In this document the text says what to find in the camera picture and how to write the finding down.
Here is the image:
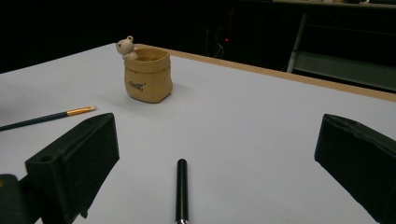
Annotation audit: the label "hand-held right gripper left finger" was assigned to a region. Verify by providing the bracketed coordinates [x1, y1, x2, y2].
[24, 112, 120, 224]

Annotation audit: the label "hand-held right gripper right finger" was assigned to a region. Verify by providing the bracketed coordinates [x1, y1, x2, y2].
[314, 113, 396, 224]

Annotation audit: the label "thin brush with gold ferrule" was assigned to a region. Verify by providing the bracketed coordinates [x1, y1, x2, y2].
[0, 105, 98, 133]

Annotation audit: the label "wooden cup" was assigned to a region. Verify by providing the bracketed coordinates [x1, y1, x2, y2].
[115, 35, 174, 105]

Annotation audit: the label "white table mat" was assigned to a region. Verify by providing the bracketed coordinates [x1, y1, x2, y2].
[0, 42, 396, 224]

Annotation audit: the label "white metal desk frame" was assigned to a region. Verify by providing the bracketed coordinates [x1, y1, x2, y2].
[286, 12, 396, 92]

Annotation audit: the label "black floor cables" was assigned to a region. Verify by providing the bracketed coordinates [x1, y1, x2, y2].
[213, 41, 227, 60]

